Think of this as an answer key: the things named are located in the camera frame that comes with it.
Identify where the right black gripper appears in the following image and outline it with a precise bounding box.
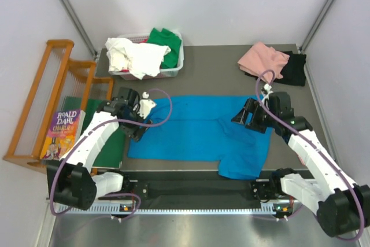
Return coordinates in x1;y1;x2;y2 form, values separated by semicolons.
231;98;278;134

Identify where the blue t-shirt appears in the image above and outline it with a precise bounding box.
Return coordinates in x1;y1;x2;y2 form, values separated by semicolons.
128;95;272;180

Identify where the white t-shirt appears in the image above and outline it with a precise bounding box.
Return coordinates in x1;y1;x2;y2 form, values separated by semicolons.
105;38;170;79

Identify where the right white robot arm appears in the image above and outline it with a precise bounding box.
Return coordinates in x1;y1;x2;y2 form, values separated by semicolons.
232;89;369;237

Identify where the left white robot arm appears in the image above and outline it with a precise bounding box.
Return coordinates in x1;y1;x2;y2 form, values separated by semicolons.
46;88;156;211

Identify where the pink folded t-shirt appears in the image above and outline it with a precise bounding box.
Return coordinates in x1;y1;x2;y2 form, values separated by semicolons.
238;42;290;82

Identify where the black folded t-shirt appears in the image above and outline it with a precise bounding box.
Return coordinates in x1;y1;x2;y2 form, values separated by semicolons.
246;51;306;86

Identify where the Roald Dahl book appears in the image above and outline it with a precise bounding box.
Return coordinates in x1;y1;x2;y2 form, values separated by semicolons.
40;109;85;160

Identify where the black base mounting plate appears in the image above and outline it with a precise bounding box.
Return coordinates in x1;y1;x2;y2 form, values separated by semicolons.
121;179;287;201

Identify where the white plastic laundry basket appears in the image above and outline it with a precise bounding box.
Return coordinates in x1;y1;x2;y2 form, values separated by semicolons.
108;30;184;80

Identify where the wooden book rack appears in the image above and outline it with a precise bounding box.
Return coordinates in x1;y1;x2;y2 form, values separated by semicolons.
3;39;114;174

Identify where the green t-shirt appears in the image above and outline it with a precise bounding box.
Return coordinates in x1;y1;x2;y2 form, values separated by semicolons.
147;28;182;69

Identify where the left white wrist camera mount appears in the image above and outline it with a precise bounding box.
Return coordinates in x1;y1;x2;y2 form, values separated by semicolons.
137;92;157;120

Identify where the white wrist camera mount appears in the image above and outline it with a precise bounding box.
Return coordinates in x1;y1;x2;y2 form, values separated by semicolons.
261;83;273;107
137;92;157;120

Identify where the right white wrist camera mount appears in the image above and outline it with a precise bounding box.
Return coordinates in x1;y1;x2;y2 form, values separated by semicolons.
261;83;273;107

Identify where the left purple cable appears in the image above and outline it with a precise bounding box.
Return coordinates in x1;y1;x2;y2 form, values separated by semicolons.
49;87;173;224

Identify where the purple cable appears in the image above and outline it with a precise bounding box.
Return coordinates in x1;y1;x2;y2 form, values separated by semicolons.
256;69;365;241
49;87;173;224

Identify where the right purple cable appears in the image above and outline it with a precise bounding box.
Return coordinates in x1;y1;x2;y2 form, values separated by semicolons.
256;69;365;241

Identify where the white slotted cable duct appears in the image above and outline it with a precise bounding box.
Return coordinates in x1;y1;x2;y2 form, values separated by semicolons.
57;202;293;216

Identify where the left aluminium frame post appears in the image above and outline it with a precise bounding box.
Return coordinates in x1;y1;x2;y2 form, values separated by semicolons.
59;0;98;58

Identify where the aluminium frame post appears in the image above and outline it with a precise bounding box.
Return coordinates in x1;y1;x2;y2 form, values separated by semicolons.
59;0;98;58
298;0;336;53

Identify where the right aluminium frame post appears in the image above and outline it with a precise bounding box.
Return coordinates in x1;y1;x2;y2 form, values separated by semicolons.
298;0;336;53

